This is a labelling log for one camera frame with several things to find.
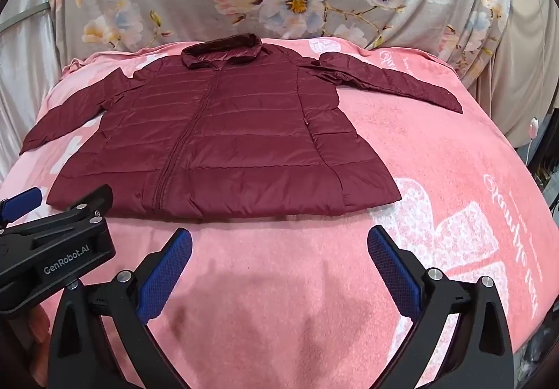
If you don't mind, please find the person's left hand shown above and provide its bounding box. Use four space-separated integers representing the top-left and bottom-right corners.
27 309 52 345

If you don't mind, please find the pink printed blanket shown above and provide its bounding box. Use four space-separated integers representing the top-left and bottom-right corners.
0 37 559 389

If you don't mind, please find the dark furniture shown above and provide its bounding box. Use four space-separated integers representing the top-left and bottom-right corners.
522 107 559 219

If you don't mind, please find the grey metal rail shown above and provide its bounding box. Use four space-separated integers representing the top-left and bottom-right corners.
0 2 50 30

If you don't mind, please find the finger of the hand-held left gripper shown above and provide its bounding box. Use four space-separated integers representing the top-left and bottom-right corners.
0 187 43 227
65 184 115 220

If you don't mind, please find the white satin curtain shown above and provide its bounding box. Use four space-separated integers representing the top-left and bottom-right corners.
0 0 64 182

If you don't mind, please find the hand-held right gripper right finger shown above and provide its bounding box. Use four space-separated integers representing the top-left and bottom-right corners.
367 225 516 389

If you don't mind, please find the beige curtain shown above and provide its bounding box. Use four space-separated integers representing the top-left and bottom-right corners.
474 0 559 150

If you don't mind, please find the maroon puffer jacket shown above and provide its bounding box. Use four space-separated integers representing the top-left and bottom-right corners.
20 34 464 218

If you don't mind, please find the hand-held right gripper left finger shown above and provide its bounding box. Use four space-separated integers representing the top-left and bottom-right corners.
46 228 195 389

